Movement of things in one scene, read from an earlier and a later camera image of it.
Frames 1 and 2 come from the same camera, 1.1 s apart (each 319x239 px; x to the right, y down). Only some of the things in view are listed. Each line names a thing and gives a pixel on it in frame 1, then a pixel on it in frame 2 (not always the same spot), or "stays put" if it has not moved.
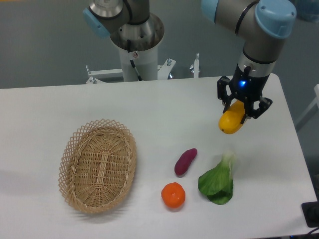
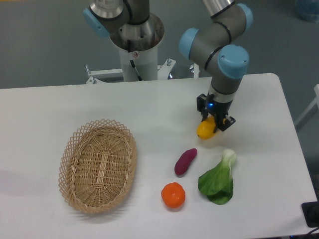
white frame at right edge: (315, 101) stays put
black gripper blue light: (245, 86) → (218, 110)
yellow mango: (230, 121) → (205, 129)
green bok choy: (218, 183) stays put
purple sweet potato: (184, 161) stays put
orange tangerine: (173, 194) stays put
